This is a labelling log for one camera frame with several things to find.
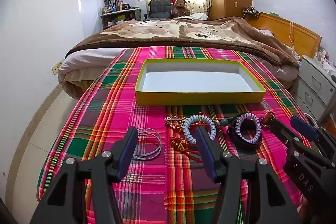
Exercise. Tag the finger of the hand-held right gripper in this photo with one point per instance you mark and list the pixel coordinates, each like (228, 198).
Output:
(303, 125)
(279, 129)

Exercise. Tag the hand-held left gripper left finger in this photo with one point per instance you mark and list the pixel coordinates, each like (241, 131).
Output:
(126, 151)

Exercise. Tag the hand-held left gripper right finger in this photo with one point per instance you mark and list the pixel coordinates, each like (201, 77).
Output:
(207, 154)

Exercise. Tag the yellow cardboard box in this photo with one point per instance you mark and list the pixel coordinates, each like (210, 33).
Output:
(194, 79)

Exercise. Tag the black band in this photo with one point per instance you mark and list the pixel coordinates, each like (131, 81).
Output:
(236, 142)

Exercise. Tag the grey drawer cabinet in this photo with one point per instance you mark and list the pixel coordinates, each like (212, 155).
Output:
(315, 87)

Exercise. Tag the pink green plaid cloth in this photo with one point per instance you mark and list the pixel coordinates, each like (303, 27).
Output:
(105, 108)

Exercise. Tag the bed with pale sheet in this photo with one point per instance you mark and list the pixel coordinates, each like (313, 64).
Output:
(78, 64)

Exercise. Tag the wooden headboard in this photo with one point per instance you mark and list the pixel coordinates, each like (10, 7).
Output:
(283, 27)

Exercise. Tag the brown patterned blanket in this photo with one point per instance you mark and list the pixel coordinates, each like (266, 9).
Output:
(183, 35)

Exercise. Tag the power strip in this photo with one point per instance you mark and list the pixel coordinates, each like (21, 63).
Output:
(250, 11)

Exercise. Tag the cluttered desk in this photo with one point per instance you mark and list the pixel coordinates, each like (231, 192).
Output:
(123, 14)

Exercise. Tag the white pillow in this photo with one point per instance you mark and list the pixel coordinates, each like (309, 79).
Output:
(199, 16)

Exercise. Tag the cluster of toiletry bottles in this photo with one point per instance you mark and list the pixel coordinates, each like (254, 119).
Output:
(113, 7)

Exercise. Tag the grey armchair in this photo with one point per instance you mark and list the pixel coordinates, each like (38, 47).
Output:
(160, 7)

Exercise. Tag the brown teddy bear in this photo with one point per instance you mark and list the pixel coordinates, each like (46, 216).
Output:
(179, 7)

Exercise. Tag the wall socket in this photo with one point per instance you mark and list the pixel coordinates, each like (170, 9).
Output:
(57, 67)

